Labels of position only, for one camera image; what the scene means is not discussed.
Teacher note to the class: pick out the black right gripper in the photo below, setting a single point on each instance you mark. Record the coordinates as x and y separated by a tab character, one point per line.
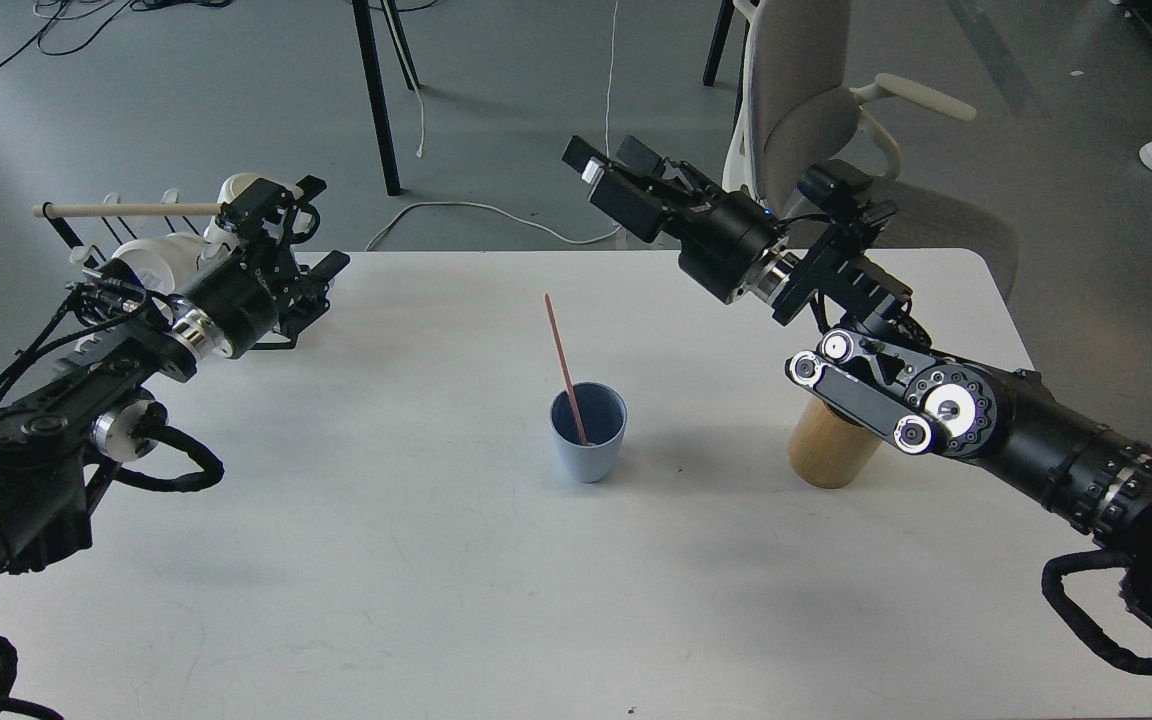
723	234

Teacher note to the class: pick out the pink chopstick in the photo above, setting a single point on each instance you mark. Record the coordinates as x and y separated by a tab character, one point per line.
569	389

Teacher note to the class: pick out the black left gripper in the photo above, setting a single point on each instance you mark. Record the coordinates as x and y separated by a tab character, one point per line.
259	296

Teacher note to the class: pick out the bamboo cylinder holder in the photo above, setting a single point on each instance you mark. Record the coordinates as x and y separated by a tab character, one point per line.
827	450

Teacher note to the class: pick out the black wire cup rack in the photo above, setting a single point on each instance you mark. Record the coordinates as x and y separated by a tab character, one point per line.
93	232

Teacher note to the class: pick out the white cup on rack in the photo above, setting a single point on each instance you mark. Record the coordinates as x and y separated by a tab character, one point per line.
162	264
218	232

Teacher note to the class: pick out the black table leg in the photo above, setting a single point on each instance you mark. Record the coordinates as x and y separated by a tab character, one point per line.
366	41

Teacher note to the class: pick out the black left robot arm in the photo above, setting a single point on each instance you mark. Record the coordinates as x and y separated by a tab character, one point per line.
76	417

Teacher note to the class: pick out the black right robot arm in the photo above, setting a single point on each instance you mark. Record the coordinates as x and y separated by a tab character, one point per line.
875	366

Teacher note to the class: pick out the blue cup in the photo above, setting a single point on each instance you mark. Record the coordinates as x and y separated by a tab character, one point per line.
588	432

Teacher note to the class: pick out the grey office chair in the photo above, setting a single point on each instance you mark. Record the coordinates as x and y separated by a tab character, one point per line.
796	110

